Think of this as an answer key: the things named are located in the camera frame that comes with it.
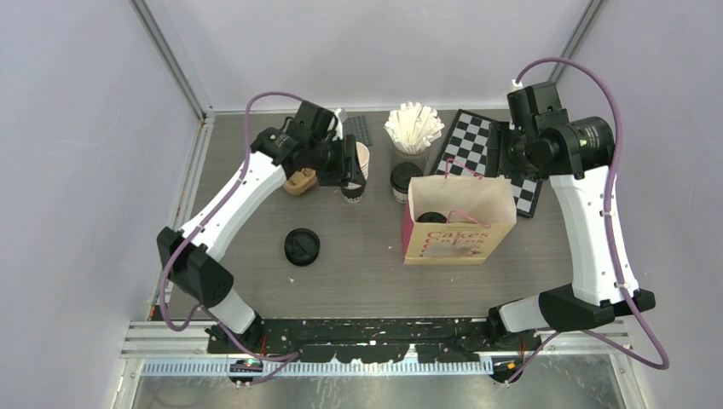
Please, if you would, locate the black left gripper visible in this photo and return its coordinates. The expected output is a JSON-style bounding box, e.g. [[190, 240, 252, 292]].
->
[[309, 134, 366, 187]]

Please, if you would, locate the stack of paper cups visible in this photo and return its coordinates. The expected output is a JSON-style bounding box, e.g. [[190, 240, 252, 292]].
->
[[341, 142, 370, 203]]

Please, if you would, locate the yellow pink paper bag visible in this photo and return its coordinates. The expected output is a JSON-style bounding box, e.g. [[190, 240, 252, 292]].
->
[[402, 170, 517, 265]]

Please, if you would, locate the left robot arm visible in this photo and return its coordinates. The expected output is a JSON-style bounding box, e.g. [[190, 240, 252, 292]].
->
[[157, 101, 364, 353]]

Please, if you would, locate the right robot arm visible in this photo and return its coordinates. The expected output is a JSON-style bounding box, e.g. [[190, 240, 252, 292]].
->
[[485, 82, 656, 350]]

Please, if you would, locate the brown pulp cup carrier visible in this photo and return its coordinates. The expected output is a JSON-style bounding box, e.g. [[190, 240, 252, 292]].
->
[[282, 168, 317, 196]]

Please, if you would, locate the small dark mat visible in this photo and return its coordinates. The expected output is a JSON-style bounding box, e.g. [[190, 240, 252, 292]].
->
[[343, 115, 373, 147]]

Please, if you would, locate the black white checkerboard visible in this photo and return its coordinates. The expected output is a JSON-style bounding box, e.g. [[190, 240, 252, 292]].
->
[[429, 109, 542, 219]]

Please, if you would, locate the white paper-wrapped straws bundle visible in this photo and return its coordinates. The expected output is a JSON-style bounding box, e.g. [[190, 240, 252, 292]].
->
[[384, 101, 445, 155]]

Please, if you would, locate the stack of black cup lids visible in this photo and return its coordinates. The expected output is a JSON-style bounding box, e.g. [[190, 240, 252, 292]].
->
[[283, 228, 321, 267]]

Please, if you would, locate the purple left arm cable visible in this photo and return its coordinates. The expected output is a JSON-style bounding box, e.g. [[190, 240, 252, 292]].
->
[[158, 91, 306, 385]]

